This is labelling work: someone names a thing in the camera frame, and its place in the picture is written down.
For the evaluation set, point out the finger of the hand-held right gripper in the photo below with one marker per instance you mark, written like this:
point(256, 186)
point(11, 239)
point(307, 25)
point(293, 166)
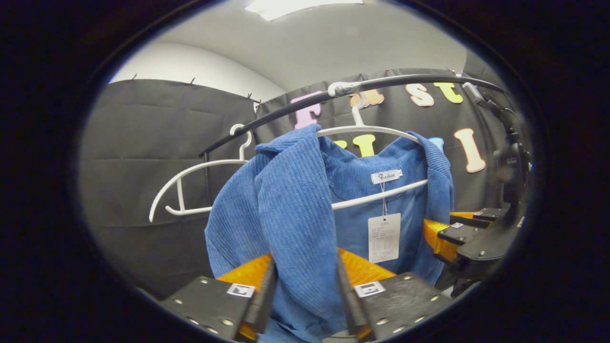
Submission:
point(481, 216)
point(441, 238)

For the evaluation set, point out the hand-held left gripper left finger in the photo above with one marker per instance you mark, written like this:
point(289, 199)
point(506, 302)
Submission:
point(267, 295)

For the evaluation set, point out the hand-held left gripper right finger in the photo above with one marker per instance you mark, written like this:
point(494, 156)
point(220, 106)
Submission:
point(347, 300)

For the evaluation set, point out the white plastic hanger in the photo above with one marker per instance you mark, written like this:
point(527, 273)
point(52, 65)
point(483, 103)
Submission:
point(362, 127)
point(195, 210)

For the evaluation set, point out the black metal clothes rack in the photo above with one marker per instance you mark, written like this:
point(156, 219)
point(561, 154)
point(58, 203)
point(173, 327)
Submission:
point(410, 79)

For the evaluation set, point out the white paper hang tag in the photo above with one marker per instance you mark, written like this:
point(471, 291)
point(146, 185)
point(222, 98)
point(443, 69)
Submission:
point(384, 238)

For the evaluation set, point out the black backdrop cloth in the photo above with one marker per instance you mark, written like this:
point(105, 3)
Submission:
point(143, 143)

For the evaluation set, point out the ceiling light panel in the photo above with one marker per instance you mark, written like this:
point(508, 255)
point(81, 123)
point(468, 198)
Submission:
point(295, 7)

